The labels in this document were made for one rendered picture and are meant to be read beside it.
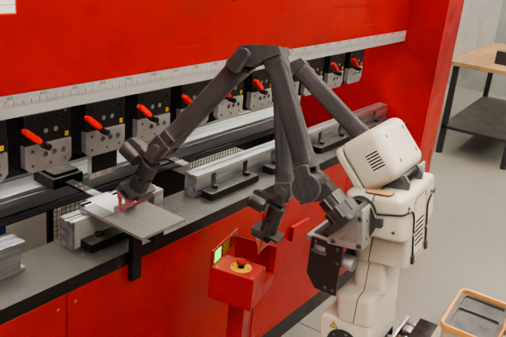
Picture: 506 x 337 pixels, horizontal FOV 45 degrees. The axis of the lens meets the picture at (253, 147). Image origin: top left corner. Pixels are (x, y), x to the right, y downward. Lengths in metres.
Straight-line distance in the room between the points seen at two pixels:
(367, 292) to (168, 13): 1.04
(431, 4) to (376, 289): 2.09
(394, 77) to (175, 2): 1.96
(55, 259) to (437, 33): 2.42
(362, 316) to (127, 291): 0.74
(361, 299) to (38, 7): 1.17
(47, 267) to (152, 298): 0.42
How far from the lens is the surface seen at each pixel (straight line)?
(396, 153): 1.66
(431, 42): 3.58
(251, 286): 2.05
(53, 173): 2.12
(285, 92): 1.60
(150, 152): 1.76
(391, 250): 1.74
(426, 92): 3.62
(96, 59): 1.80
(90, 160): 1.93
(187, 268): 2.24
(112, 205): 1.96
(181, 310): 2.32
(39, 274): 1.87
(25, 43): 1.66
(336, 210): 1.56
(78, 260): 1.93
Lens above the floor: 1.85
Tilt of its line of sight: 20 degrees down
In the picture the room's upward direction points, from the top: 6 degrees clockwise
